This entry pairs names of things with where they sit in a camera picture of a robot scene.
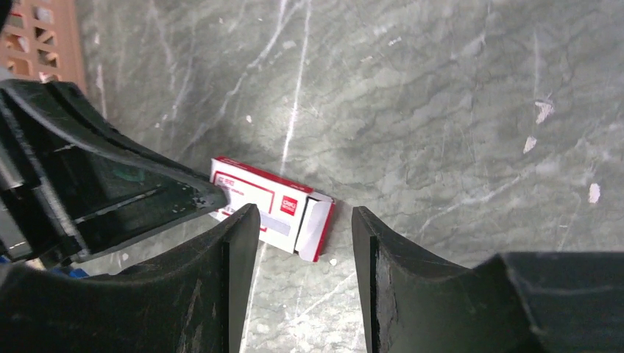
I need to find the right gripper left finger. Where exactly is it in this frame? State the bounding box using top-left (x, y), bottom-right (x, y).
top-left (1, 204), bottom-right (260, 352)

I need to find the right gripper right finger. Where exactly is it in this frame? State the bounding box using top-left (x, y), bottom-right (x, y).
top-left (352, 207), bottom-right (623, 352)

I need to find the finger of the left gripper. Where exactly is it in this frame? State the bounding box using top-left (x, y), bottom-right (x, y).
top-left (1, 79), bottom-right (227, 265)

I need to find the red white staple box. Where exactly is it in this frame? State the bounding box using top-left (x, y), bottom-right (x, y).
top-left (210, 157), bottom-right (336, 263)

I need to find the blue stapler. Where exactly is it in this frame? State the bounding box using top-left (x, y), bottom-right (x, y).
top-left (49, 266), bottom-right (89, 278)

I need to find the orange plastic desk organizer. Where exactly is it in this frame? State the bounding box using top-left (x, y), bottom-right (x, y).
top-left (1, 0), bottom-right (87, 92)

